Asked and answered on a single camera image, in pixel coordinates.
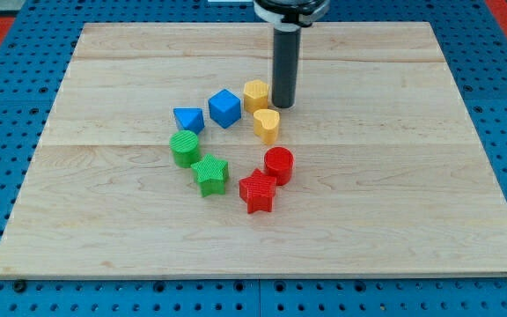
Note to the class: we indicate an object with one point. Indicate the yellow hexagon block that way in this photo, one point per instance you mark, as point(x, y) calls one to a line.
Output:
point(255, 95)

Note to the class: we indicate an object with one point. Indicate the black white robot wrist flange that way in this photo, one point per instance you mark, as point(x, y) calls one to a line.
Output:
point(291, 15)

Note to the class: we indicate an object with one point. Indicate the red cylinder block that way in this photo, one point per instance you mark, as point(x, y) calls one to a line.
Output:
point(279, 162)

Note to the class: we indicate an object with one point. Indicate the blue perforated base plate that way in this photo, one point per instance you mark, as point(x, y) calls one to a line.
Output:
point(33, 58)

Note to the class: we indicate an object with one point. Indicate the blue cube block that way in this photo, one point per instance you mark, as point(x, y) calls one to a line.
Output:
point(224, 108)

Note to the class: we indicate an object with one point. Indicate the yellow heart block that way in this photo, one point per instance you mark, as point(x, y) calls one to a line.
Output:
point(266, 124)

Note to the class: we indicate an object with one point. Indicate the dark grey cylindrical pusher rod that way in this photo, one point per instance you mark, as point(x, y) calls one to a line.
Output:
point(285, 67)

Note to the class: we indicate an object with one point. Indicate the green cylinder block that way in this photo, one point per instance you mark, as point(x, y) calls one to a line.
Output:
point(185, 148)

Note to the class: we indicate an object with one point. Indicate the red star block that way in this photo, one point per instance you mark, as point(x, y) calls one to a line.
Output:
point(258, 191)

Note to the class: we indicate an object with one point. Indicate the green star block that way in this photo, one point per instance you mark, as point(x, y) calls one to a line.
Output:
point(211, 174)

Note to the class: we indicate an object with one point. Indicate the light wooden board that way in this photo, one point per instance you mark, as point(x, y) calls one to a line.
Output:
point(389, 178)

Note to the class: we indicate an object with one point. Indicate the blue triangle block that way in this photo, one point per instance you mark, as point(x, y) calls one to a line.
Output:
point(189, 118)

